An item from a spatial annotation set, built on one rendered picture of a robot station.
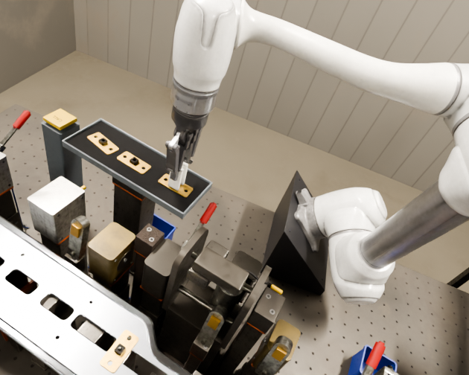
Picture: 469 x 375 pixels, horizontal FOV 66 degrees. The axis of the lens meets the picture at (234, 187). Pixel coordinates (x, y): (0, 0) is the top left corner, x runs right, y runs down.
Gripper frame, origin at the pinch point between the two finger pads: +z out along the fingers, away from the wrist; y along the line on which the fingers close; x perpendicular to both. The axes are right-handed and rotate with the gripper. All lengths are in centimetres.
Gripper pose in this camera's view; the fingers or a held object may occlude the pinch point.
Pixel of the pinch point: (178, 174)
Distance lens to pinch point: 87.9
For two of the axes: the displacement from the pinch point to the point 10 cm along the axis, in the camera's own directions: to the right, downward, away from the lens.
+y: -4.3, 5.7, -7.1
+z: -2.5, 6.8, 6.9
